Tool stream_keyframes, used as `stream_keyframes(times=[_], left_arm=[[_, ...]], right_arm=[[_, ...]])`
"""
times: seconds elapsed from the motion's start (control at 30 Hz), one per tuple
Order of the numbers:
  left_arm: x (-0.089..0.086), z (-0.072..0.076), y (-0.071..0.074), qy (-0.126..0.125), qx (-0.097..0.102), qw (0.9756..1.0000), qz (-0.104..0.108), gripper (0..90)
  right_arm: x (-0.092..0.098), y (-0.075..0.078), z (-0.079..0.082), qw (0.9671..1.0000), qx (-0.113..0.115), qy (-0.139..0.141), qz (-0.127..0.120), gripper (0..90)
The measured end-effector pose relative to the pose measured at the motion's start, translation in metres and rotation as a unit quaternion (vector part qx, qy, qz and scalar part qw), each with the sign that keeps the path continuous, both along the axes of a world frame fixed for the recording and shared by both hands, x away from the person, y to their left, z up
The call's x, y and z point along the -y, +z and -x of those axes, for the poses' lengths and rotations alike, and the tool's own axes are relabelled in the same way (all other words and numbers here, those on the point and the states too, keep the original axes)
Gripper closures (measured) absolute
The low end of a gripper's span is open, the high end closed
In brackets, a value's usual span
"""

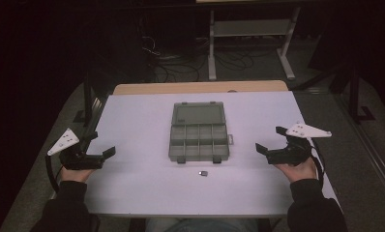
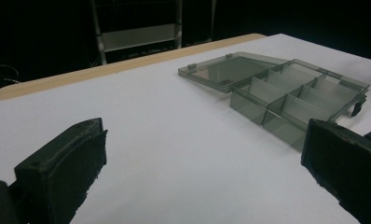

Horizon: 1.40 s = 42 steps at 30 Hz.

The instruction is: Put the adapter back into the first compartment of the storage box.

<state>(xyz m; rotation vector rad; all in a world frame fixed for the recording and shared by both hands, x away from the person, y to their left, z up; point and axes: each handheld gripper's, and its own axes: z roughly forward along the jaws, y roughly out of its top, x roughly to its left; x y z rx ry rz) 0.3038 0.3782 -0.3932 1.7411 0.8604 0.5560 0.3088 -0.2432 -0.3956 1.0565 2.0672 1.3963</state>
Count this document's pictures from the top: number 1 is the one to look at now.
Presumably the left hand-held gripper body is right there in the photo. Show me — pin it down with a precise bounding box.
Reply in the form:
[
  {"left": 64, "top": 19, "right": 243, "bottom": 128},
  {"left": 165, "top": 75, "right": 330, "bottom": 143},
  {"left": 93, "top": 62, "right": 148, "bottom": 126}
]
[{"left": 46, "top": 128, "right": 105, "bottom": 171}]

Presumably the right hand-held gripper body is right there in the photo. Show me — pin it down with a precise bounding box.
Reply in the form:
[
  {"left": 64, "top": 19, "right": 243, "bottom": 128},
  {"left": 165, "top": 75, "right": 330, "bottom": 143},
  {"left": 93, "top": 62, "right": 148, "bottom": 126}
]
[{"left": 267, "top": 122, "right": 333, "bottom": 167}]

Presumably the person's left hand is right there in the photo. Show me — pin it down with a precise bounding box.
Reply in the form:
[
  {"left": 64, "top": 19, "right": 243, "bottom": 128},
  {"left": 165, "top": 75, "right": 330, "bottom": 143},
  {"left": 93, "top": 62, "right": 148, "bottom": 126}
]
[{"left": 59, "top": 165, "right": 97, "bottom": 185}]

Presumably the person's right hand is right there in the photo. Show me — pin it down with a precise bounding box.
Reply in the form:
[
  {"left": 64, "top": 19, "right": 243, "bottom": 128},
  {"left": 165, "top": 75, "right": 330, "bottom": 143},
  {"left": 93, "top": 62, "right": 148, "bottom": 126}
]
[{"left": 274, "top": 157, "right": 318, "bottom": 185}]

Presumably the black metal stand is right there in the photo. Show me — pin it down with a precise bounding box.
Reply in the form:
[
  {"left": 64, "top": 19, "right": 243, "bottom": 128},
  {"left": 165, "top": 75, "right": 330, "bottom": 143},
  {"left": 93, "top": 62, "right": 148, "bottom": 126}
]
[
  {"left": 73, "top": 71, "right": 118, "bottom": 138},
  {"left": 291, "top": 59, "right": 377, "bottom": 126}
]

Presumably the grey clear plastic organizer box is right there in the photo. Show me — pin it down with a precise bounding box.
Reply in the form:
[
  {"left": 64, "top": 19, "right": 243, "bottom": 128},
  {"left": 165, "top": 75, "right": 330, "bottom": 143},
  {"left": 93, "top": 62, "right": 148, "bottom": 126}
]
[{"left": 167, "top": 101, "right": 235, "bottom": 164}]

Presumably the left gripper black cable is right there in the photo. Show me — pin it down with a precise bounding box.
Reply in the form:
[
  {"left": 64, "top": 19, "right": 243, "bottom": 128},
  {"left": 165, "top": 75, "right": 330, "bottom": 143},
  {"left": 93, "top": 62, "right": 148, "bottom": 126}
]
[{"left": 44, "top": 155, "right": 61, "bottom": 194}]

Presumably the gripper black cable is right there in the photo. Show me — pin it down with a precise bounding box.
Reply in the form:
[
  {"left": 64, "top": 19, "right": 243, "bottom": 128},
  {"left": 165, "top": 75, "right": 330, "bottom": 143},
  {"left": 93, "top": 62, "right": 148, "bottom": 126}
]
[
  {"left": 44, "top": 155, "right": 61, "bottom": 194},
  {"left": 309, "top": 138, "right": 327, "bottom": 189}
]

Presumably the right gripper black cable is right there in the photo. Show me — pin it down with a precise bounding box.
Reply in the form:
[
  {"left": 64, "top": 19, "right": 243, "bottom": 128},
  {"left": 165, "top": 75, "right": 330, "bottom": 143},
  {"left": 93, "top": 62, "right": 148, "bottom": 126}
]
[{"left": 309, "top": 138, "right": 327, "bottom": 189}]

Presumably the white metal frame stand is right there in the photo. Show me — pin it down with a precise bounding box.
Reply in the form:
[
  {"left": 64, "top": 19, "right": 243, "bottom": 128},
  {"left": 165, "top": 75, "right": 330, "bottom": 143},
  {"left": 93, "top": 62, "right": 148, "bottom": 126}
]
[{"left": 207, "top": 6, "right": 302, "bottom": 82}]

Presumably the tangle of black floor cables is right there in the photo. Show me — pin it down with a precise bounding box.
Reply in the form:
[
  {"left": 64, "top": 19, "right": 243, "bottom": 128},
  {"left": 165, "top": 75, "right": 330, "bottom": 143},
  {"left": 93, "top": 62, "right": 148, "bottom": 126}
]
[{"left": 138, "top": 15, "right": 266, "bottom": 83}]

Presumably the white floor cable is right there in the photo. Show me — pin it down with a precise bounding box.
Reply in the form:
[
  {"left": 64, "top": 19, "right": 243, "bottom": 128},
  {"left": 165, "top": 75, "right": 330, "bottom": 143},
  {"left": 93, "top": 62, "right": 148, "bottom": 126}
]
[{"left": 141, "top": 35, "right": 182, "bottom": 61}]

